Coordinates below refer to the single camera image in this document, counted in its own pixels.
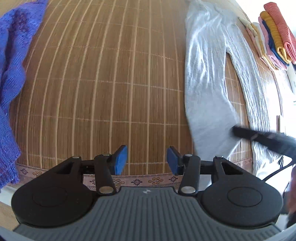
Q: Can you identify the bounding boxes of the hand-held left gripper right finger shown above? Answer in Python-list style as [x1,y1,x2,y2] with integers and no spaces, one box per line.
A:
[167,146,241,195]

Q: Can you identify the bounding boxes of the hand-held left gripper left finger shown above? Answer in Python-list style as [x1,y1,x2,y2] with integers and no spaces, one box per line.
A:
[55,145,128,195]

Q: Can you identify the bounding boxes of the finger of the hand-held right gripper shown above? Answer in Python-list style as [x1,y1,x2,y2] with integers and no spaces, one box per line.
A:
[232,125,273,146]

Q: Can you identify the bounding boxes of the light grey pants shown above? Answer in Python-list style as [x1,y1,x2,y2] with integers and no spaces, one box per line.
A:
[184,0,285,181]

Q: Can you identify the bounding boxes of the stack of folded clothes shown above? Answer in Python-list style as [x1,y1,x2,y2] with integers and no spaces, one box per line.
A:
[238,2,296,70]

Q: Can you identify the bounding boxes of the bamboo bed mat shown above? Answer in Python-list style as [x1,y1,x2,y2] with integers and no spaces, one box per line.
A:
[8,0,281,193]

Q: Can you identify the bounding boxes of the purple knitted sweater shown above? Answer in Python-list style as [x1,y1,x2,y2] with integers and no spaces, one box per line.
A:
[0,0,49,189]

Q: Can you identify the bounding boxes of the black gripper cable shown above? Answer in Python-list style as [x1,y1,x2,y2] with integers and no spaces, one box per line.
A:
[262,162,296,181]

